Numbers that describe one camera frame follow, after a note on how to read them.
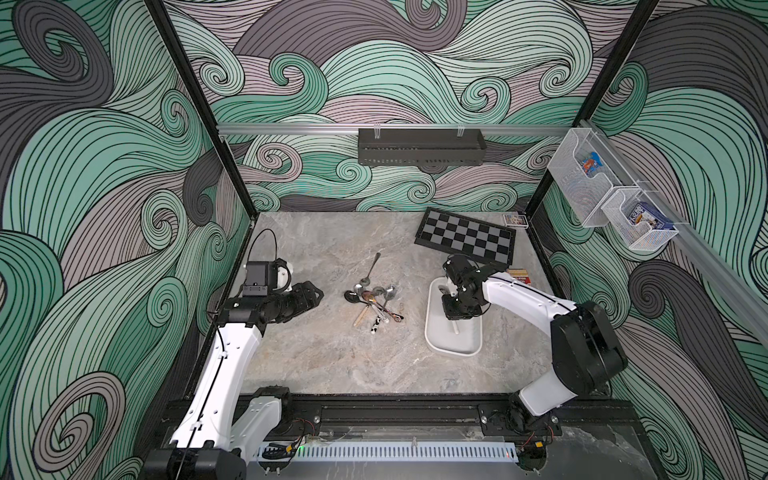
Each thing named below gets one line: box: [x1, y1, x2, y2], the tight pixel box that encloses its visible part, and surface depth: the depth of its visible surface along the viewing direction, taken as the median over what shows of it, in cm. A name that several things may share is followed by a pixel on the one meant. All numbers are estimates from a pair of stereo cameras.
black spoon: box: [344, 290, 385, 309], surface depth 97 cm
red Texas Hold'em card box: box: [506, 268, 531, 284], surface depth 102 cm
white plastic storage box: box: [424, 276, 483, 357], surface depth 87 cm
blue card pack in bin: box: [628, 202, 674, 230], surface depth 66 cm
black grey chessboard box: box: [414, 207, 517, 266], surface depth 110 cm
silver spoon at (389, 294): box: [384, 285, 397, 307], surface depth 97 cm
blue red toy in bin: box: [582, 151, 604, 176], surface depth 85 cm
